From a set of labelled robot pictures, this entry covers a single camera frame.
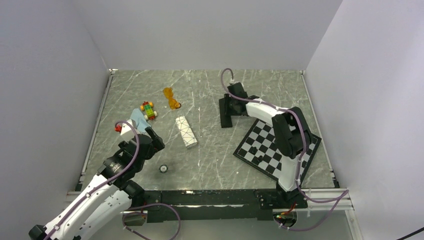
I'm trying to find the black glasses case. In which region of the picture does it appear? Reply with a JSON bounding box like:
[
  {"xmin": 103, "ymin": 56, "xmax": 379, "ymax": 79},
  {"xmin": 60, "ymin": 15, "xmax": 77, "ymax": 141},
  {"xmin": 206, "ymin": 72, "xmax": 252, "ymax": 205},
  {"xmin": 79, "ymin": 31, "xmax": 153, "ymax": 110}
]
[{"xmin": 218, "ymin": 93, "xmax": 233, "ymax": 128}]

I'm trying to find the light blue cleaning cloth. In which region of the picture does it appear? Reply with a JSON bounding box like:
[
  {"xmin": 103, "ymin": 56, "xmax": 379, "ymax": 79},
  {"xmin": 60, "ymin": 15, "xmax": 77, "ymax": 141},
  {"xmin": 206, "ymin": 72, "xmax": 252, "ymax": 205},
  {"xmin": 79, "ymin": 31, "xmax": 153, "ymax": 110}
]
[{"xmin": 130, "ymin": 108, "xmax": 151, "ymax": 133}]

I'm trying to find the white geometric glasses case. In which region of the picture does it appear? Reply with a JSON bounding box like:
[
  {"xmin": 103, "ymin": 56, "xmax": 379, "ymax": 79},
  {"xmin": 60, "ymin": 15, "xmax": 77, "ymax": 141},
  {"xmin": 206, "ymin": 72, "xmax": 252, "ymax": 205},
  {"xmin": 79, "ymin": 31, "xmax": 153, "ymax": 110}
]
[{"xmin": 175, "ymin": 116, "xmax": 198, "ymax": 149}]

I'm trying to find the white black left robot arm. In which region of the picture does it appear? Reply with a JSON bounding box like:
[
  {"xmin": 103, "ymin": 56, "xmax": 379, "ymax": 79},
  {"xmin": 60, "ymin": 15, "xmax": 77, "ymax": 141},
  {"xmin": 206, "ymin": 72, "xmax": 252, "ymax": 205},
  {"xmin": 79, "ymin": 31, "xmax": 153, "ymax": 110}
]
[{"xmin": 28, "ymin": 127, "xmax": 165, "ymax": 240}]

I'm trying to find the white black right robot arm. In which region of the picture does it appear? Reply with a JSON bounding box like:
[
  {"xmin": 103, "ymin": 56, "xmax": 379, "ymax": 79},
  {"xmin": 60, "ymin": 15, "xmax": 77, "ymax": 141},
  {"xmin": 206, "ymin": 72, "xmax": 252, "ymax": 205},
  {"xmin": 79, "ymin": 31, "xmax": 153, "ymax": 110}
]
[{"xmin": 219, "ymin": 82, "xmax": 312, "ymax": 208}]

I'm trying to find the small round metal disc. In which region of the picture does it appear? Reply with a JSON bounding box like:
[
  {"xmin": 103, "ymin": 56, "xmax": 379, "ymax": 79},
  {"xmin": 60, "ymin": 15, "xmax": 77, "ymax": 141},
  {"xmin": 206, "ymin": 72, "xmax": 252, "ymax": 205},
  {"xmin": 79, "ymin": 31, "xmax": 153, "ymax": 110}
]
[{"xmin": 159, "ymin": 164, "xmax": 168, "ymax": 173}]

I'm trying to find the colourful toy brick car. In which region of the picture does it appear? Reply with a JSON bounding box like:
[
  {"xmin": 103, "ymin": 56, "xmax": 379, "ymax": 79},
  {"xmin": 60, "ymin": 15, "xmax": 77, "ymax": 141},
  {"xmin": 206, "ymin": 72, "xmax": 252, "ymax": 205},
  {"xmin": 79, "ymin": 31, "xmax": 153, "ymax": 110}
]
[{"xmin": 140, "ymin": 101, "xmax": 158, "ymax": 121}]

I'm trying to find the black white chessboard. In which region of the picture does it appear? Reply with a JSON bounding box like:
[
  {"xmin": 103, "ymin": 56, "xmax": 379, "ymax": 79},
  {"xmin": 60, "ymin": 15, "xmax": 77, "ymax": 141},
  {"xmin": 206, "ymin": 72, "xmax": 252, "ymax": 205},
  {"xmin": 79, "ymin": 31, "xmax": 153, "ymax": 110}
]
[{"xmin": 232, "ymin": 118, "xmax": 323, "ymax": 185}]

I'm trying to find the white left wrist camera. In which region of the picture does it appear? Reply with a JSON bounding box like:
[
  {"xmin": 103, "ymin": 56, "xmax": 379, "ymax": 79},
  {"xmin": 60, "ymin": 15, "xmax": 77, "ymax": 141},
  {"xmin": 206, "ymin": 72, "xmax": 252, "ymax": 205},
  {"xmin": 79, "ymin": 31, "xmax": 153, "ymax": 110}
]
[{"xmin": 114, "ymin": 119, "xmax": 140, "ymax": 142}]

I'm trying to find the black table front rail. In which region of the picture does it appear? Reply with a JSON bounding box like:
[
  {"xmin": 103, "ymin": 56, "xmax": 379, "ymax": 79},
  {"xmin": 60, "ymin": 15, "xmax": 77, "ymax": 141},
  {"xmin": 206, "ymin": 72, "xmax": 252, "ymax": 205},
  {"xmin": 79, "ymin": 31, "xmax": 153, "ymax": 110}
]
[{"xmin": 127, "ymin": 189, "xmax": 308, "ymax": 223}]

